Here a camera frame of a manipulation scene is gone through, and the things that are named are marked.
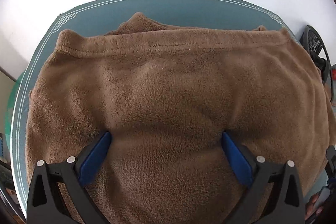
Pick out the person's right hand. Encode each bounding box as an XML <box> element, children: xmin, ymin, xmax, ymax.
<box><xmin>305</xmin><ymin>193</ymin><xmax>324</xmax><ymax>220</ymax></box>

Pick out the teal table mat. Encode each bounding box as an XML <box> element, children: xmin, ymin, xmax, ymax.
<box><xmin>10</xmin><ymin>0</ymin><xmax>330</xmax><ymax>217</ymax></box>

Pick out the brown fleece sweater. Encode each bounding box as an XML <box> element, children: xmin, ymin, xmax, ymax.
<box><xmin>25</xmin><ymin>12</ymin><xmax>336</xmax><ymax>224</ymax></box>

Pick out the black mesh chair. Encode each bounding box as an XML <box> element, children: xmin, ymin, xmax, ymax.
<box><xmin>299</xmin><ymin>25</ymin><xmax>334</xmax><ymax>102</ymax></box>

